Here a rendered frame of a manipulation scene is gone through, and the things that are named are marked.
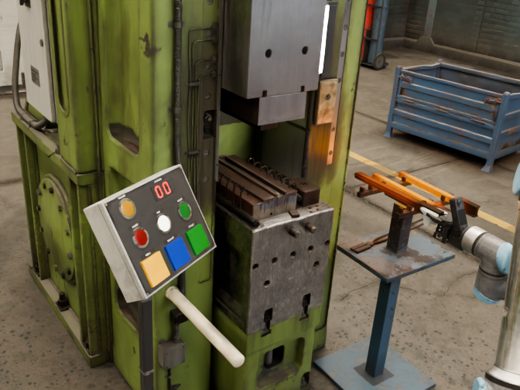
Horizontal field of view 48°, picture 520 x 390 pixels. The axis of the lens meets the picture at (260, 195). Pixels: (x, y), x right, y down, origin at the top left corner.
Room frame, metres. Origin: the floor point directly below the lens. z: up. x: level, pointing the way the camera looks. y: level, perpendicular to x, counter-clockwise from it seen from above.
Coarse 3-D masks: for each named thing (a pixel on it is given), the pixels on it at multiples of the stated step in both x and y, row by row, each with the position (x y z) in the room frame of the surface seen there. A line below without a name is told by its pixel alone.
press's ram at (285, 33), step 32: (224, 0) 1.92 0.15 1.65; (256, 0) 1.81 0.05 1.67; (288, 0) 1.89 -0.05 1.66; (320, 0) 1.97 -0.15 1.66; (224, 32) 1.92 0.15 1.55; (256, 32) 1.82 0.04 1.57; (288, 32) 1.89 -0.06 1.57; (320, 32) 1.98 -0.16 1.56; (224, 64) 1.91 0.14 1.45; (256, 64) 1.82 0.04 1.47; (288, 64) 1.90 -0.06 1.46; (256, 96) 1.83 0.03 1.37
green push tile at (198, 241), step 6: (192, 228) 1.52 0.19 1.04; (198, 228) 1.54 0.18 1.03; (186, 234) 1.49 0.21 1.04; (192, 234) 1.50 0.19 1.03; (198, 234) 1.52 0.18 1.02; (204, 234) 1.54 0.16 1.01; (192, 240) 1.49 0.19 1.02; (198, 240) 1.51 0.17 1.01; (204, 240) 1.53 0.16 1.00; (192, 246) 1.48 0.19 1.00; (198, 246) 1.50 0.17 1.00; (204, 246) 1.52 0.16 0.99; (198, 252) 1.48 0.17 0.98
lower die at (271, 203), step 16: (240, 160) 2.22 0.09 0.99; (240, 176) 2.06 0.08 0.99; (272, 176) 2.07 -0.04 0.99; (224, 192) 1.98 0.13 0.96; (240, 192) 1.94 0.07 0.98; (256, 192) 1.92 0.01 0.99; (272, 192) 1.91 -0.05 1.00; (288, 192) 1.94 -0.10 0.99; (256, 208) 1.84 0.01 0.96; (272, 208) 1.89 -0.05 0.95; (288, 208) 1.93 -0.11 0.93
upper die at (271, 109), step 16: (224, 96) 2.00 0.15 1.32; (240, 96) 1.92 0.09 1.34; (272, 96) 1.87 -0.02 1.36; (288, 96) 1.91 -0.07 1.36; (304, 96) 1.95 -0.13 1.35; (240, 112) 1.92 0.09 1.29; (256, 112) 1.84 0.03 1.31; (272, 112) 1.87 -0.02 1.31; (288, 112) 1.91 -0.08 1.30; (304, 112) 1.96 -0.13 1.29
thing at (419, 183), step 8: (400, 176) 2.31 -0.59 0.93; (408, 176) 2.27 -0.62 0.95; (416, 184) 2.23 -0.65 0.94; (424, 184) 2.20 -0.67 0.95; (432, 192) 2.16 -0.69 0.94; (440, 192) 2.13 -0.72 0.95; (448, 200) 2.09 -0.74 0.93; (464, 200) 2.04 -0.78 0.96; (472, 208) 2.00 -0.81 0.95; (472, 216) 1.99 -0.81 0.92
